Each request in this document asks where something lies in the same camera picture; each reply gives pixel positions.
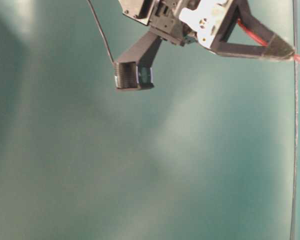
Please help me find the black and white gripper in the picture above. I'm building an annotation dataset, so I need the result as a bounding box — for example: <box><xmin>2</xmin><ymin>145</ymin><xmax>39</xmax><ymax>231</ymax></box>
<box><xmin>114</xmin><ymin>0</ymin><xmax>295</xmax><ymax>91</ymax></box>

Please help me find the thin black cable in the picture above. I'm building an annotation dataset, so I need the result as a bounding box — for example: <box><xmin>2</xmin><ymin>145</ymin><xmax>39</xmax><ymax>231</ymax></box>
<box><xmin>86</xmin><ymin>0</ymin><xmax>116</xmax><ymax>63</ymax></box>

